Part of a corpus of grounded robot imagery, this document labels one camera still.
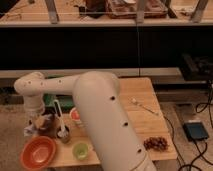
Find black foot pedal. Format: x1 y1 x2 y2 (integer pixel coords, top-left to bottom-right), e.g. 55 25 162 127
183 122 209 141

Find black cable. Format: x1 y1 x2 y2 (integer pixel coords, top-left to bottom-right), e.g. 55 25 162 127
162 78 213 171

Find wooden table board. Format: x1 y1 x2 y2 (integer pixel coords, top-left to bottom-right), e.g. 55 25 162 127
31 77 178 169

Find purple bowl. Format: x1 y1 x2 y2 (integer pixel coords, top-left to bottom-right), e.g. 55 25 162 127
36 114 56 138

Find bunch of dark grapes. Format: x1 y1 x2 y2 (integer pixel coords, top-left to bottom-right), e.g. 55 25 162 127
144 137 168 151

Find green tray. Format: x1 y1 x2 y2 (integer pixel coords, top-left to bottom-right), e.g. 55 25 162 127
42 75 76 114

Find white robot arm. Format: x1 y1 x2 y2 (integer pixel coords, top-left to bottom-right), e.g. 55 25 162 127
14 71 157 171

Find orange bowl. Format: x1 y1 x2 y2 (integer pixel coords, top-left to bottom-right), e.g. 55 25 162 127
20 136 56 171

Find white small spoon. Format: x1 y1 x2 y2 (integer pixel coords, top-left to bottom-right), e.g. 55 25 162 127
131 98 159 116

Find black box on shelf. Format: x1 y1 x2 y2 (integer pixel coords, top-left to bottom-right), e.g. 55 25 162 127
179 54 213 81

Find white brush in holder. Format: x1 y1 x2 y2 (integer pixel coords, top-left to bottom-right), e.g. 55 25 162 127
53 99 70 143

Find small green cup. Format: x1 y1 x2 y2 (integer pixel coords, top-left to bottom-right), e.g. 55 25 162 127
72 142 88 160

